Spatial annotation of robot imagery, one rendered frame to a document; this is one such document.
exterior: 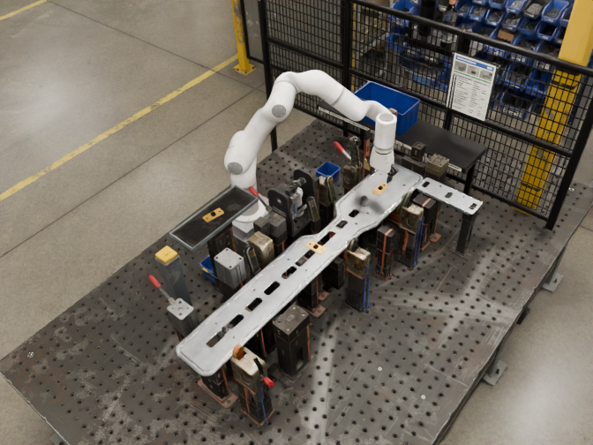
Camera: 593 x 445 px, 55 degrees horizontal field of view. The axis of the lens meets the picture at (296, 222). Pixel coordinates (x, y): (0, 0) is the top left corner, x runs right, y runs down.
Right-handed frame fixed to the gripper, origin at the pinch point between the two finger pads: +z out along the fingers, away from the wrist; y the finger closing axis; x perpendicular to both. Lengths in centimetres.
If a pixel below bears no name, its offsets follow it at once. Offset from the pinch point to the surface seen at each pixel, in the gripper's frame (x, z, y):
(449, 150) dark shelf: 40.5, 4.5, 12.1
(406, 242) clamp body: -7.3, 23.3, 21.2
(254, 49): 158, 86, -240
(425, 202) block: 7.1, 9.5, 20.4
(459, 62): 54, -33, 2
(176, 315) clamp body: -108, 3, -15
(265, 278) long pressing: -72, 8, -5
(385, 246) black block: -21.6, 15.7, 18.8
